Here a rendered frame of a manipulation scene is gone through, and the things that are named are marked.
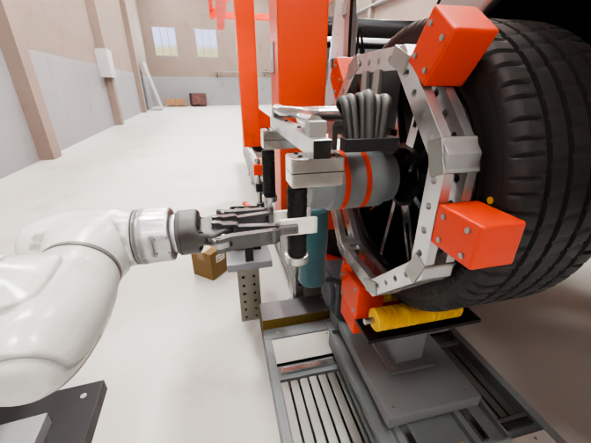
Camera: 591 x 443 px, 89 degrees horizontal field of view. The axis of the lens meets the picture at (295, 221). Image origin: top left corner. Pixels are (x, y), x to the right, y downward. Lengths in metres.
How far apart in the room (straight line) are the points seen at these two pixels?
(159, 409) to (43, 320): 1.00
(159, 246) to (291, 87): 0.72
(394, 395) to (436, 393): 0.13
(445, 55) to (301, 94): 0.61
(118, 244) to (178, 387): 0.96
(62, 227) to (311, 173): 0.37
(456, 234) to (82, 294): 0.49
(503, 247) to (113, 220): 0.56
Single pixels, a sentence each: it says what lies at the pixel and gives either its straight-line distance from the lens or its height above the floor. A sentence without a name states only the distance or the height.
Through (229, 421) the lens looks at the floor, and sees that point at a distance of 1.26.
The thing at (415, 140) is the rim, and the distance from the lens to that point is 0.76.
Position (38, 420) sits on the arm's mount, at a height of 0.34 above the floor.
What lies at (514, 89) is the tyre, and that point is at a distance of 0.57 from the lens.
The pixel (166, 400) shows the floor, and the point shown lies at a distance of 1.37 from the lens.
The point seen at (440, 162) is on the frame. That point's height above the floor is 0.95.
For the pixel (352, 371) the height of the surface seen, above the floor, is 0.15.
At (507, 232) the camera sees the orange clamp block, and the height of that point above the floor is 0.87.
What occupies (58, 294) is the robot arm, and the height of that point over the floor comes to 0.85.
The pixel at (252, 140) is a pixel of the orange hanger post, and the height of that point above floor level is 0.58.
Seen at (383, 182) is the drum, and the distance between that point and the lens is 0.70.
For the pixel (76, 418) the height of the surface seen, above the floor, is 0.30.
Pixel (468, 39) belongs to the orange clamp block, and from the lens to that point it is 0.55.
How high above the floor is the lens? 1.05
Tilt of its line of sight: 24 degrees down
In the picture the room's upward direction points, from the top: straight up
